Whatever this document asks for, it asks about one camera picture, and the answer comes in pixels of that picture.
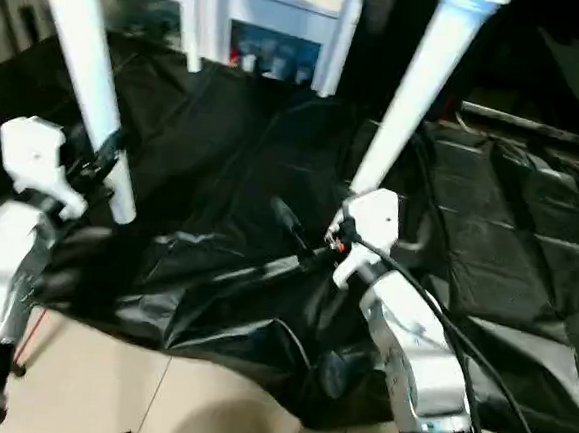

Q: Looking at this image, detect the white plastic table leg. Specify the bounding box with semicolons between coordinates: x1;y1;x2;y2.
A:
345;0;508;209
313;0;370;102
13;0;155;228
174;0;209;75

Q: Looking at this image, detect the black plastic mat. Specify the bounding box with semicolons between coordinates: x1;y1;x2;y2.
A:
0;28;579;433

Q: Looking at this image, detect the white glass-door cabinet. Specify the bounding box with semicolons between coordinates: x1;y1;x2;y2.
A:
84;0;356;94

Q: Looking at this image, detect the silver metal bar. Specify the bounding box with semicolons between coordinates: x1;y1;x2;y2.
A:
454;97;579;152

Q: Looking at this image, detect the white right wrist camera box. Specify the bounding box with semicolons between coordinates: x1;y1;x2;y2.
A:
328;184;406;295

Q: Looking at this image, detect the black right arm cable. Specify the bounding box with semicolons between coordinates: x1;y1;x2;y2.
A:
331;233;571;433

